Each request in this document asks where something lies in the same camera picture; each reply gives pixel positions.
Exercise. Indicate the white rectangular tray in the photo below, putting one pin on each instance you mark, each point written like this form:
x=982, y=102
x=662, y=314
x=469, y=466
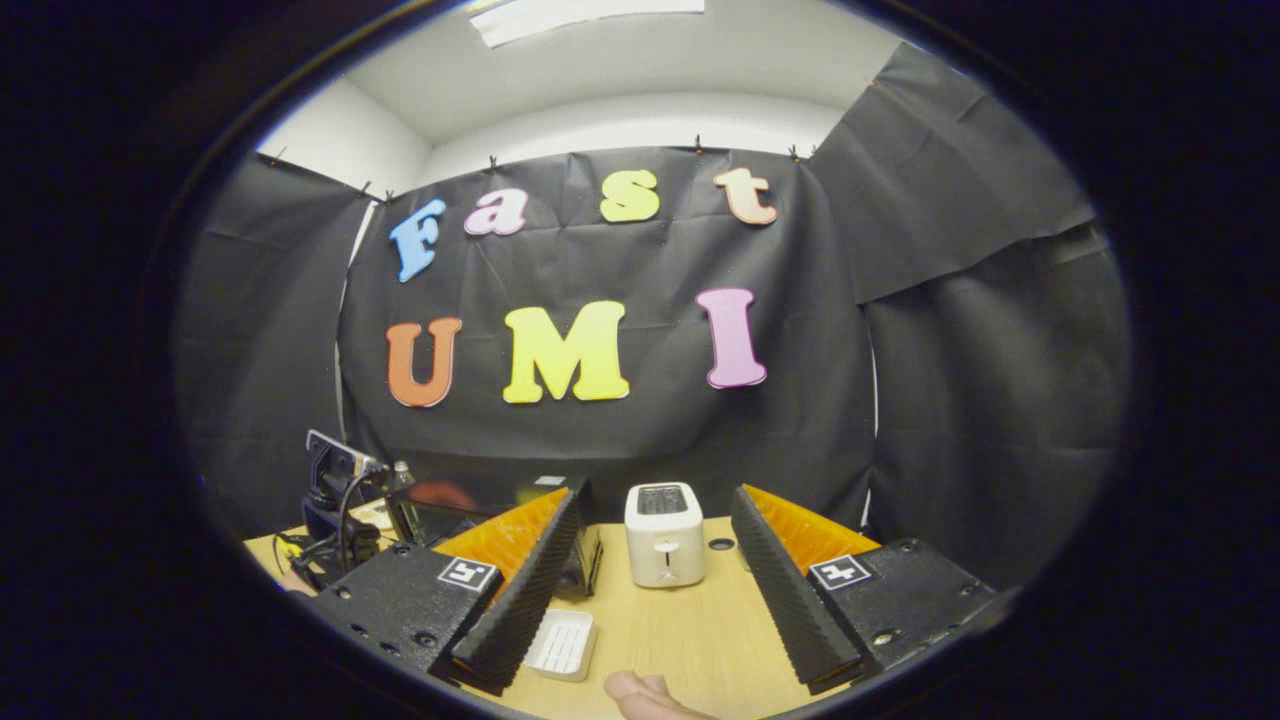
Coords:
x=560, y=645

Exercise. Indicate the clear plastic bottle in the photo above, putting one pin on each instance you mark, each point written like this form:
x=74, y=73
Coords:
x=402, y=478

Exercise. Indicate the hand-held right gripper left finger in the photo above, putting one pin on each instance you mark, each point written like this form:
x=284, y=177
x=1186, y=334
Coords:
x=525, y=610

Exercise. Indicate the white toaster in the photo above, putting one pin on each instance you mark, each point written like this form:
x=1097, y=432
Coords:
x=665, y=545

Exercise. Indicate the black electric oven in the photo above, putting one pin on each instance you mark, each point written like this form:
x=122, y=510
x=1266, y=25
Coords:
x=430, y=520

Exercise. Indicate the white divided sauce dish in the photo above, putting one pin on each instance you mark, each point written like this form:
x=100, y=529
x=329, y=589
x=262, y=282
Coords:
x=378, y=515

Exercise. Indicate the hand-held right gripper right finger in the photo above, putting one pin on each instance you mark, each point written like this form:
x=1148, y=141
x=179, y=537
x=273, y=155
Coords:
x=790, y=600

